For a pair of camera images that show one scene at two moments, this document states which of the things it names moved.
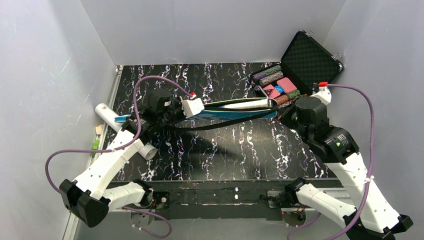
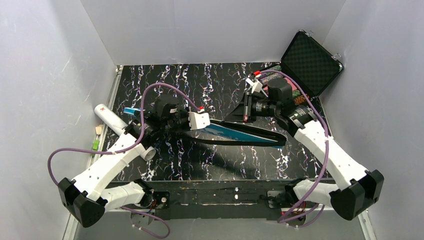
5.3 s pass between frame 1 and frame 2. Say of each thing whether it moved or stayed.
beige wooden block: stayed
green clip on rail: stayed
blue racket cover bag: moved
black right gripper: moved
